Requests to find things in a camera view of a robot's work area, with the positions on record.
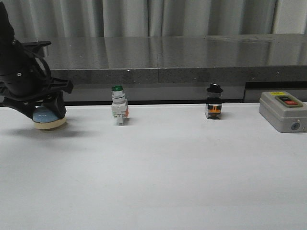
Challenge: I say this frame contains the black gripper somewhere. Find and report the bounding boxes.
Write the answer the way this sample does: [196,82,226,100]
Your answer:
[0,54,73,120]

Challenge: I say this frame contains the blue cream desk bell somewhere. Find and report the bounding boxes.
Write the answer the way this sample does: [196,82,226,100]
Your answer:
[32,106,66,130]

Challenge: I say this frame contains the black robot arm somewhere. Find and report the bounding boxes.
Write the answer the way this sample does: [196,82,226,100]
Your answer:
[0,3,73,119]

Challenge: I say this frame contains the grey pleated curtain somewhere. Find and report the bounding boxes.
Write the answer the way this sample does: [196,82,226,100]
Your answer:
[4,0,307,38]

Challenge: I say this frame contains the grey stone counter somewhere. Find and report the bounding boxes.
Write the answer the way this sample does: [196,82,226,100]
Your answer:
[0,34,307,107]

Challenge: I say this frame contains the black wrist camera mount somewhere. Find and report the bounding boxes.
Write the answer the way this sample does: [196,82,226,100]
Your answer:
[22,41,51,58]

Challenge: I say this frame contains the green push button switch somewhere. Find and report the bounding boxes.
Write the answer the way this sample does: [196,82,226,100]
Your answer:
[111,85,129,125]

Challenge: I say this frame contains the black rotary selector switch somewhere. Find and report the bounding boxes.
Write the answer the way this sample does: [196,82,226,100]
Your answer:
[205,83,223,119]

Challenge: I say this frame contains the grey control switch box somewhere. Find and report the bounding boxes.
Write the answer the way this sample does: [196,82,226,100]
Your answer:
[259,92,307,133]

